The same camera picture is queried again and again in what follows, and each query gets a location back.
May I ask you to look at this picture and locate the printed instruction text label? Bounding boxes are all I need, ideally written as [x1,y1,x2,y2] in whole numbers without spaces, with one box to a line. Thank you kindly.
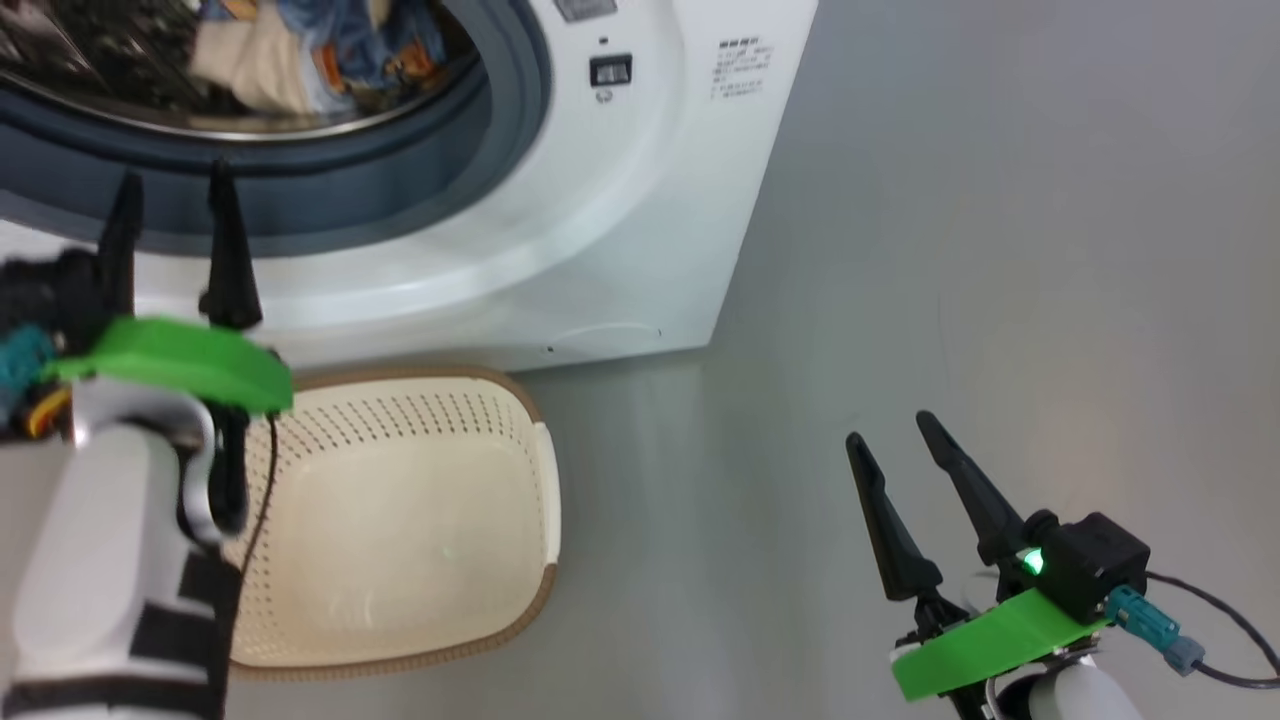
[712,38,776,99]

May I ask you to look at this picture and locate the round white filter cover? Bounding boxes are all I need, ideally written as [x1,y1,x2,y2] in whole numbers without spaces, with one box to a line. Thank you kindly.
[545,322,663,353]

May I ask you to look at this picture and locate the blue cartoon print garment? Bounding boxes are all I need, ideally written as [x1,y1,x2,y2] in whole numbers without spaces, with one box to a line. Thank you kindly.
[200,0,451,106]

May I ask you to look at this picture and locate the cream perforated laundry basket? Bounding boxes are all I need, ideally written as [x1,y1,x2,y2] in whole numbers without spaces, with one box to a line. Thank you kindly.
[222,366,562,683]

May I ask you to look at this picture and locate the right cable with teal connector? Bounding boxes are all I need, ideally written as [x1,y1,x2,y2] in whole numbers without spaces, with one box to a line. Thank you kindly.
[1105,570,1280,691]

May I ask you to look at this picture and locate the white front-load washing machine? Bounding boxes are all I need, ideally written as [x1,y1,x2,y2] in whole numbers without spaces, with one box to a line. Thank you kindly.
[0,0,819,373]

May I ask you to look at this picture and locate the grey rubber door gasket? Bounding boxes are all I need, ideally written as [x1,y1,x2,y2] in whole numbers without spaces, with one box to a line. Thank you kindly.
[0,0,554,258]

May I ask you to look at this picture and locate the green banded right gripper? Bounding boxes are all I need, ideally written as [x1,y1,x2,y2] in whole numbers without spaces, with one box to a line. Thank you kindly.
[845,410,1109,703]

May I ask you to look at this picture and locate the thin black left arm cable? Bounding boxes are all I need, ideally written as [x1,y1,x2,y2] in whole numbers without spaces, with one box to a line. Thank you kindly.
[238,412,281,581]

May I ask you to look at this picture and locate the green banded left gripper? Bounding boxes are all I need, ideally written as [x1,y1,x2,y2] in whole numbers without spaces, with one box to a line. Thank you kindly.
[40,160,296,417]

